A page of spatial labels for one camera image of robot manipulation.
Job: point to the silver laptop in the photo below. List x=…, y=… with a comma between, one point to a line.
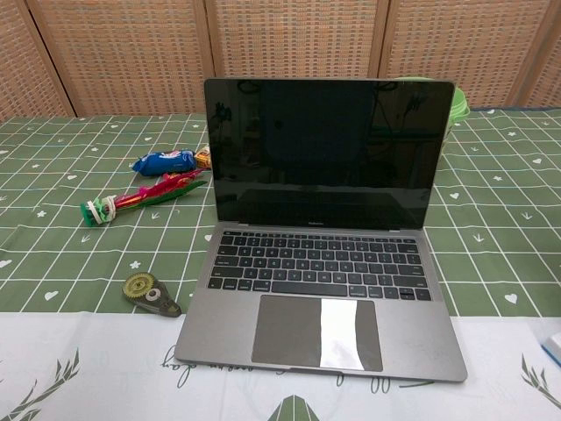
x=307, y=263

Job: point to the orange snack box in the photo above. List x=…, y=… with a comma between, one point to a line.
x=203, y=158

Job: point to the green plastic bucket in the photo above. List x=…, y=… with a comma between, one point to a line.
x=458, y=109

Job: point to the woven bamboo folding screen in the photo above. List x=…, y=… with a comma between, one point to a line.
x=285, y=39

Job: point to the green checked tablecloth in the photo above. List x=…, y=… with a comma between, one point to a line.
x=87, y=263

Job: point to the colourful feather shuttlecock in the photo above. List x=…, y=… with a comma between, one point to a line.
x=144, y=197

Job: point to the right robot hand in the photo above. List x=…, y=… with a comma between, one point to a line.
x=553, y=346

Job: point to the blue snack pack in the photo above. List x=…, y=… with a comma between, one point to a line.
x=164, y=161

